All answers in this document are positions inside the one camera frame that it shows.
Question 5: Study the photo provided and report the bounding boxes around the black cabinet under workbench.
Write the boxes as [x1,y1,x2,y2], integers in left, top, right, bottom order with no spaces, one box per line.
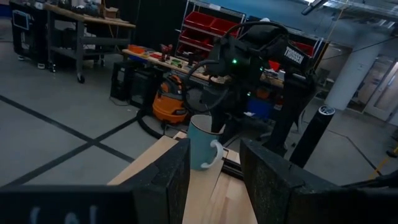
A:
[109,60,164,110]

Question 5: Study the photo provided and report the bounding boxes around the orange tray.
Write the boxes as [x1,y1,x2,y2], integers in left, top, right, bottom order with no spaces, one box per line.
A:
[127,44,147,55]

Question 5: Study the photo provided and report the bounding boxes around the wooden workbench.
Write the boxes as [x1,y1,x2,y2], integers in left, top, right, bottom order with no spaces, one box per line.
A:
[121,48,287,91]

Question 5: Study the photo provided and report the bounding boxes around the black vacuum hose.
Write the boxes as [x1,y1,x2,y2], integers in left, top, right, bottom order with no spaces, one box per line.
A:
[136,108,175,141]

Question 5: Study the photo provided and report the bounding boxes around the tablet screen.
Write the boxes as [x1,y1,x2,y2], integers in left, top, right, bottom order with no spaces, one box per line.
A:
[12,9,30,31]

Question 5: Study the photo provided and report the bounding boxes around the glass door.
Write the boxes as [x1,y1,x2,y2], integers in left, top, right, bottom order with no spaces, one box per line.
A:
[363,58,398,122]

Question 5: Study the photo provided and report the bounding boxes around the red power drill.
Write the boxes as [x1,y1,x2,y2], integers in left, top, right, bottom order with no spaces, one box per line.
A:
[159,43,174,62]

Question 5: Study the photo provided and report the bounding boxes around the blue plastic bin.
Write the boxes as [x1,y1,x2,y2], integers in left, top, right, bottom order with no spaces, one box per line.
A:
[247,98,275,121]

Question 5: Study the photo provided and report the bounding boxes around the rolling wooden top table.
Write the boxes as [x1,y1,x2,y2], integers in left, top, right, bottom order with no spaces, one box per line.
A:
[9,0,137,84]

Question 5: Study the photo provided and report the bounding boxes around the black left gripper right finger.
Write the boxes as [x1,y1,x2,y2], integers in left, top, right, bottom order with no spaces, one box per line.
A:
[239,138,398,224]

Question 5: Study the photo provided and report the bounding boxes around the wooden riser shelf black legs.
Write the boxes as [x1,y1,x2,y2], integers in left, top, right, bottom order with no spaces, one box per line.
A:
[107,130,229,224]

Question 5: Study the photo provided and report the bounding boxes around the red plastic storage bin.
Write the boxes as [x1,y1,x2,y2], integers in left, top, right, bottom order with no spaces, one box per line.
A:
[176,43,192,59]
[211,17,241,38]
[185,11,216,30]
[179,29,215,50]

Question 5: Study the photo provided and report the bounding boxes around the white round column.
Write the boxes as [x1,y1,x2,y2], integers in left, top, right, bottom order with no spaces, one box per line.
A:
[325,29,391,111]

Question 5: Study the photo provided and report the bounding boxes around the black cylindrical tower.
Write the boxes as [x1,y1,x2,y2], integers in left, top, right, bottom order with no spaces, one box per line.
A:
[289,105,336,169]

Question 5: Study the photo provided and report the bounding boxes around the cardboard box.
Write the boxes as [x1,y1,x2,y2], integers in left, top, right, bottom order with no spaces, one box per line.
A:
[104,6,121,19]

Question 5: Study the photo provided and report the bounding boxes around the metal wire shelving rack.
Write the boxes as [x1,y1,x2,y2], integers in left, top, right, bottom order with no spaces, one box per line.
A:
[175,0,248,62]

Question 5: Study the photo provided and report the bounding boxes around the black ceiling spotlight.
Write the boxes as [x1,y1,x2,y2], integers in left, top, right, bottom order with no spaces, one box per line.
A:
[300,0,327,16]

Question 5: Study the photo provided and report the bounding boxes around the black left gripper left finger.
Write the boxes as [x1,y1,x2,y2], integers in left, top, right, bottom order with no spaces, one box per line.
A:
[0,138,191,224]

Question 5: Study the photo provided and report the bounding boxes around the orange shop vacuum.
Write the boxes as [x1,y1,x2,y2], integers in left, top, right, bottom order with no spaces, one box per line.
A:
[152,74,189,125]

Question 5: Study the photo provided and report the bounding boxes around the black aluminium table frame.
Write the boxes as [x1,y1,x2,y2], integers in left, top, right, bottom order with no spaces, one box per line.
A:
[222,157,246,181]

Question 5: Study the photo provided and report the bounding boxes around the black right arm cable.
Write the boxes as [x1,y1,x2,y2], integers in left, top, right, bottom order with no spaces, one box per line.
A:
[185,60,233,113]

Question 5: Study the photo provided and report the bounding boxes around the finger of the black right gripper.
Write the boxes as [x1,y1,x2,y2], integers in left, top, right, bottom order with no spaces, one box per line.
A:
[211,105,229,134]

